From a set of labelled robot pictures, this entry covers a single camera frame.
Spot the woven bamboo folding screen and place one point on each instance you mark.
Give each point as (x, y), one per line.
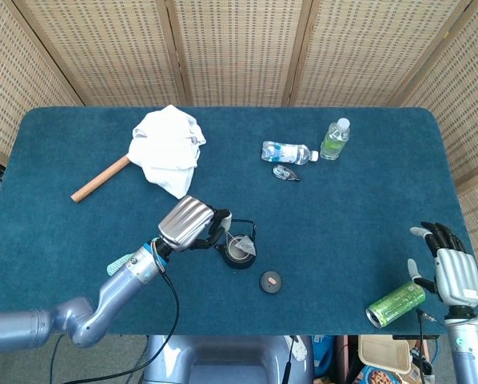
(239, 48)

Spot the crumpled white cloth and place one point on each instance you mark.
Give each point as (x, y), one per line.
(163, 156)

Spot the clear bottle with green label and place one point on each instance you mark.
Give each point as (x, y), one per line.
(335, 142)

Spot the black lid with wooden knob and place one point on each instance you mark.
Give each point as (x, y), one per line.
(265, 286)

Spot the clear bottle with blue label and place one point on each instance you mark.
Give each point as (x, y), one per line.
(287, 153)

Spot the beige takeout box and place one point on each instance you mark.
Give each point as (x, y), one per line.
(383, 354)

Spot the black cast iron teapot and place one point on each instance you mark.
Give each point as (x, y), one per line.
(243, 264)

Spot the blue-grey robot torso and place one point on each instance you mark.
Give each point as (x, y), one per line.
(223, 360)

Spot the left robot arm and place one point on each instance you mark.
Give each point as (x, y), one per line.
(115, 288)

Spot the green drink can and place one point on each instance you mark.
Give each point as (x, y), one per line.
(397, 305)

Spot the wooden rolling pin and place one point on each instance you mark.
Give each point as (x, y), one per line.
(99, 180)

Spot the cookie box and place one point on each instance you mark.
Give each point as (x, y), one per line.
(377, 377)

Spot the blue package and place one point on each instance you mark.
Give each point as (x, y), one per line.
(323, 356)

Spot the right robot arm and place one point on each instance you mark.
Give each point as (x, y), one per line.
(468, 348)

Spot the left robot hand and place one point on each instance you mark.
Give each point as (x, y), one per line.
(185, 222)

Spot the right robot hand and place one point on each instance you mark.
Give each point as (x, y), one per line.
(459, 278)

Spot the mint green scrub brush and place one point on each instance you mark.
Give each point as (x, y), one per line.
(115, 267)

